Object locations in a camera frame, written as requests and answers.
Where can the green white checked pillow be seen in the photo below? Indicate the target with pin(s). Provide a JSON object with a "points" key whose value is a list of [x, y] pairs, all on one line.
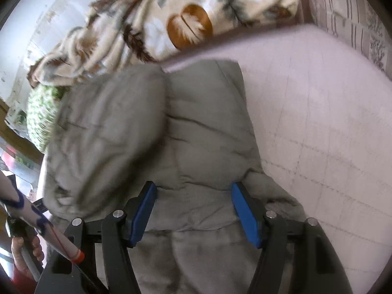
{"points": [[42, 107]]}

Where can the person's left hand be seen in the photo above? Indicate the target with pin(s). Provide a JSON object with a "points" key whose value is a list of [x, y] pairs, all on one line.
{"points": [[21, 255]]}

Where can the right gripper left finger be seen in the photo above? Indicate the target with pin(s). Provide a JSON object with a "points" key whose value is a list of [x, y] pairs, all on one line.
{"points": [[106, 267]]}

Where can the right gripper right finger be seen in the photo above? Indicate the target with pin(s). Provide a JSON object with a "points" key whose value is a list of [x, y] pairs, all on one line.
{"points": [[296, 257]]}

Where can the grey quilted puffer jacket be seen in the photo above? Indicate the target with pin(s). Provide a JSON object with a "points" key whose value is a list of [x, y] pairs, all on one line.
{"points": [[189, 132]]}

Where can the leaf print fleece blanket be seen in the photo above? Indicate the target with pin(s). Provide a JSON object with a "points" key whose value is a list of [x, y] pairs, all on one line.
{"points": [[118, 33]]}

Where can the striped floral pillow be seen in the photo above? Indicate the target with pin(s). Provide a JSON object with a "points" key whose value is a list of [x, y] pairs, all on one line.
{"points": [[356, 23]]}

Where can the pink quilted mattress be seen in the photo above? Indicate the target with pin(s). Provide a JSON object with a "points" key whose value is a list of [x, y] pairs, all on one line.
{"points": [[322, 119]]}

